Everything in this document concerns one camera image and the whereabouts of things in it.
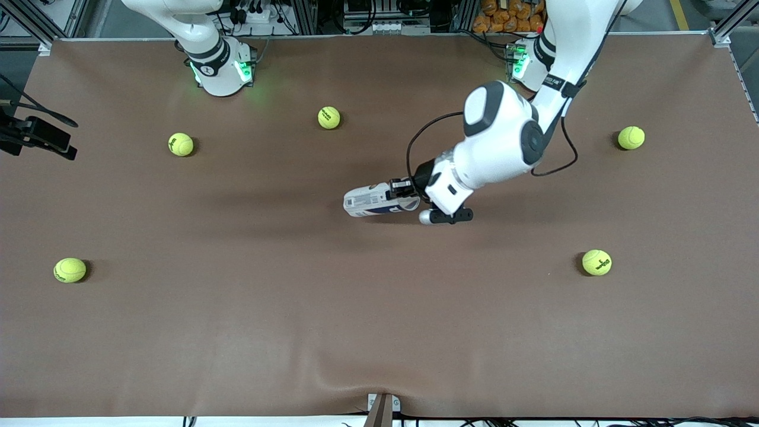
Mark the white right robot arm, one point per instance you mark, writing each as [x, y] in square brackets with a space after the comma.
[219, 77]

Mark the silver metal clamp bracket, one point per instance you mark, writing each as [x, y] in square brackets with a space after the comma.
[396, 404]

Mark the white power strip with plugs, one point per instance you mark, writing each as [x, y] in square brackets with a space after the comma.
[255, 15]

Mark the brown wooden post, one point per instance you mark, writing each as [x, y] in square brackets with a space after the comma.
[379, 415]

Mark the silver corner bracket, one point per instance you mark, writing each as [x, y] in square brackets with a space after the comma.
[721, 40]
[45, 48]

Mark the orange snack packets pile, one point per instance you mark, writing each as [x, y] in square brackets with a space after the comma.
[504, 15]

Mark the brown table cover mat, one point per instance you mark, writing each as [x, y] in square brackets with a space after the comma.
[237, 332]

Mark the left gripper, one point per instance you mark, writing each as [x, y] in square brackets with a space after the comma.
[421, 177]

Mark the yellow-green Wilson tennis ball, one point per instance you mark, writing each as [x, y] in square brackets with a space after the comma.
[329, 118]
[631, 137]
[181, 145]
[596, 263]
[70, 270]

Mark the green-lit control board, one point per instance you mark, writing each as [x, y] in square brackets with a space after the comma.
[517, 62]
[244, 68]

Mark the clear Wilson tennis ball can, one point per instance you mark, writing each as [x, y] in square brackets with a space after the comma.
[370, 201]

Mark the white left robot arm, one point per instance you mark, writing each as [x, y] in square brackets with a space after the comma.
[504, 136]

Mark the aluminium frame strut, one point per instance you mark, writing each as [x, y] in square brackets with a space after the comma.
[730, 18]
[80, 18]

